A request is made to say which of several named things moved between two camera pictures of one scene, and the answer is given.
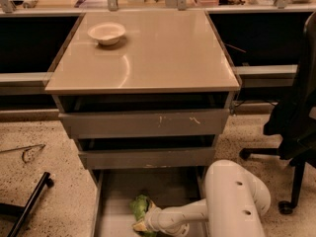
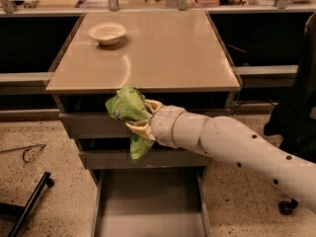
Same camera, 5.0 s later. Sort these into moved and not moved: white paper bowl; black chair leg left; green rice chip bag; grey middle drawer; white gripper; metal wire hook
Moved: green rice chip bag; white gripper
Not moved: white paper bowl; metal wire hook; grey middle drawer; black chair leg left
